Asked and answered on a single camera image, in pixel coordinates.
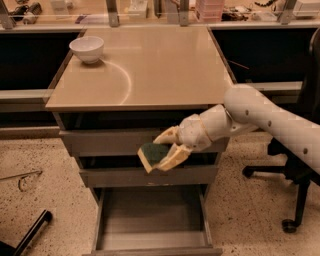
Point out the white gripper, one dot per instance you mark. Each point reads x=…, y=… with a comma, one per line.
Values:
x=192, y=132

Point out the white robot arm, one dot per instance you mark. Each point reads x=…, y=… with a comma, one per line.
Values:
x=244, y=109

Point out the grey top drawer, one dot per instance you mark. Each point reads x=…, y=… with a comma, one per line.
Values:
x=114, y=142

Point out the white ceramic bowl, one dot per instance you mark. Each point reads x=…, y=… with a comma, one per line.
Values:
x=88, y=49

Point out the black chair leg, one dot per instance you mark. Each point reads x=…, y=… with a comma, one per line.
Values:
x=7, y=250

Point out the black office chair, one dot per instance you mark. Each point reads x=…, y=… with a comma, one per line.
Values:
x=302, y=153

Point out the open grey bottom drawer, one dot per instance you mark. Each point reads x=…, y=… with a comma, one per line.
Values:
x=152, y=221

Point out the grey drawer cabinet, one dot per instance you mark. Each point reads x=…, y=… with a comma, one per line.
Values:
x=147, y=78

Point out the pink plastic box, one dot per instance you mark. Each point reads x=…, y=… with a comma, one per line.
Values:
x=209, y=11

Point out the green and yellow sponge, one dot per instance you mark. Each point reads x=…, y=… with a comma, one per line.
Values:
x=150, y=154

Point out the grey middle drawer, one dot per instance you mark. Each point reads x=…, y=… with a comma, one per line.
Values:
x=132, y=177

